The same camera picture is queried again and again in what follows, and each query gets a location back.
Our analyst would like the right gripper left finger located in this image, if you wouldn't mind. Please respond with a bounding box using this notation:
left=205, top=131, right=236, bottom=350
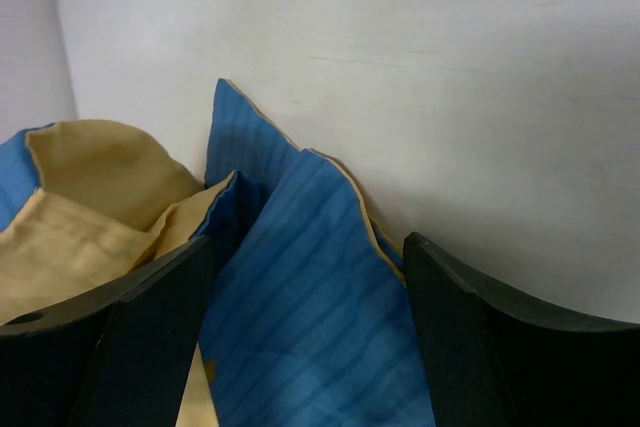
left=1, top=237, right=214, bottom=426

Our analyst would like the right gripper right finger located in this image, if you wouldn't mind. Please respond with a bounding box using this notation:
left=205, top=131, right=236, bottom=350
left=403, top=233, right=639, bottom=426

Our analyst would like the blue and yellow cloth placemat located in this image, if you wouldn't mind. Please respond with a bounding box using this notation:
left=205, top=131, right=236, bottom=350
left=1, top=79, right=434, bottom=426

